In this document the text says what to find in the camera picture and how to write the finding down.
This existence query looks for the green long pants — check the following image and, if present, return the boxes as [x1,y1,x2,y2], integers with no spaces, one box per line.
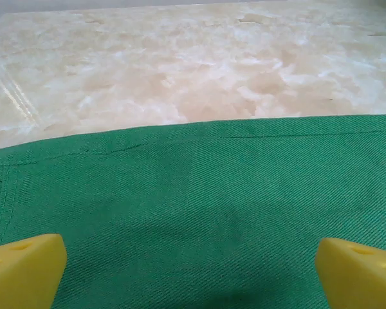
[0,114,386,309]

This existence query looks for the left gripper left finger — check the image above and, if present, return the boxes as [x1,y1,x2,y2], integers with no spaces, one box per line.
[0,233,68,309]

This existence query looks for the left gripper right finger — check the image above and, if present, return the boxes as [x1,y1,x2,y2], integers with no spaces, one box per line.
[315,237,386,309]

